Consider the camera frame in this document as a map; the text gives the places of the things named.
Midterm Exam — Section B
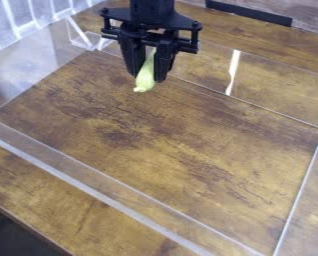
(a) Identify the clear acrylic enclosure wall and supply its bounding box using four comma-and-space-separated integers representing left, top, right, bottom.
0, 1, 318, 256

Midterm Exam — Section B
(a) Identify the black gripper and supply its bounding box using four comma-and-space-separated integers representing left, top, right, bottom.
99, 0, 202, 83

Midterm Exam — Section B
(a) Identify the black bar on table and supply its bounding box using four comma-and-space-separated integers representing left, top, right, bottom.
205, 0, 293, 27

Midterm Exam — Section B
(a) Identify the clear acrylic corner bracket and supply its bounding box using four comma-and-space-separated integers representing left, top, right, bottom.
66, 16, 112, 51

